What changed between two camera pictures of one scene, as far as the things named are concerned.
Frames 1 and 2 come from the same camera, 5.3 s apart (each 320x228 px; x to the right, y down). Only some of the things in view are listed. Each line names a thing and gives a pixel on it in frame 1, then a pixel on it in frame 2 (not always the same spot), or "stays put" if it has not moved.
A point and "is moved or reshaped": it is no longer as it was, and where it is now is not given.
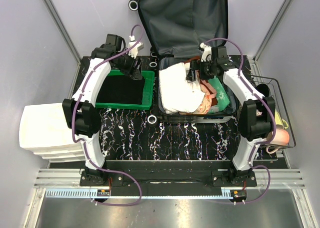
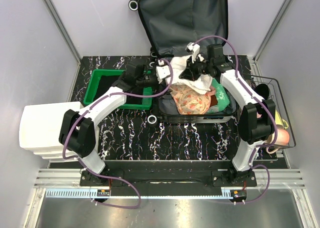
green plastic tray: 147,96 stays put
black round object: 264,89 stays put
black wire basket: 284,135 stays put
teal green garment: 222,97 stays put
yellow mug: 279,120 stays put
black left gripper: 137,74 to 157,82
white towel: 177,94 is moved or reshaped
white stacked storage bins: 43,130 stays put
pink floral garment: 209,99 to 189,101
